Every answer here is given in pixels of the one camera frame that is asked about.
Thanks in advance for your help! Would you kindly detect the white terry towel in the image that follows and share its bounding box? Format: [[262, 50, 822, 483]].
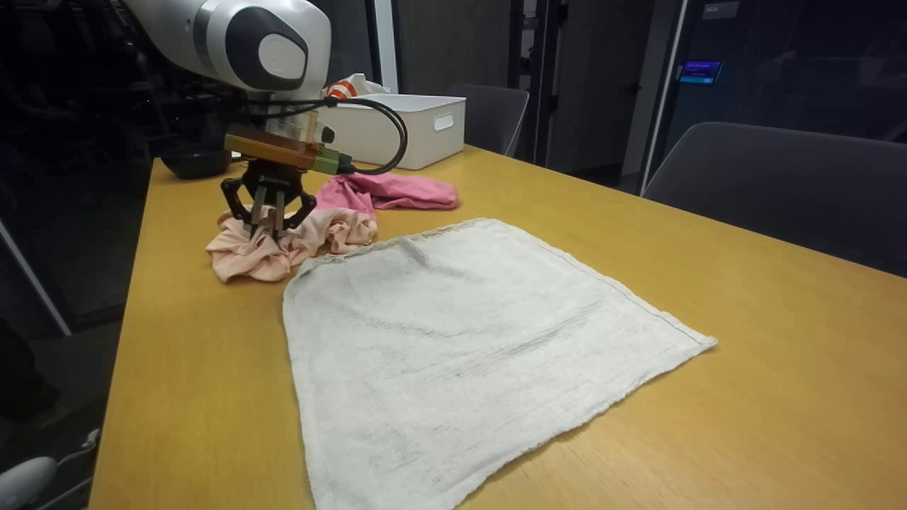
[[281, 215, 719, 510]]

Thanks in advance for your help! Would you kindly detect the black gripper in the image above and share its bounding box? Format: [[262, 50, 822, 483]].
[[217, 157, 320, 236]]

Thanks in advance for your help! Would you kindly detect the red white striped bag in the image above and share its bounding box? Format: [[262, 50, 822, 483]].
[[323, 70, 384, 103]]

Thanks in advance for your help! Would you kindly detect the peach shirt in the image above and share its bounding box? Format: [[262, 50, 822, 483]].
[[203, 203, 383, 287]]

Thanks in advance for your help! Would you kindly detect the wide grey office chair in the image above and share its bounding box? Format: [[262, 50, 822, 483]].
[[644, 118, 907, 277]]

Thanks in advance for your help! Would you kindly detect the pink shirt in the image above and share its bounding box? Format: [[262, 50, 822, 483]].
[[313, 169, 461, 215]]

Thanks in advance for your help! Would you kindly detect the white rounded object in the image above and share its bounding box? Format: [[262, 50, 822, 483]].
[[0, 454, 58, 510]]

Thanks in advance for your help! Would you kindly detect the narrow grey office chair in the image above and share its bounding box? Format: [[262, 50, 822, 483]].
[[451, 82, 533, 158]]

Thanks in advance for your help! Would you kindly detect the blue lit screen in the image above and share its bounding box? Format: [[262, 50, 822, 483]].
[[678, 59, 726, 90]]

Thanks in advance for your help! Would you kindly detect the white plastic storage bin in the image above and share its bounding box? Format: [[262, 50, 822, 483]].
[[296, 90, 468, 172]]

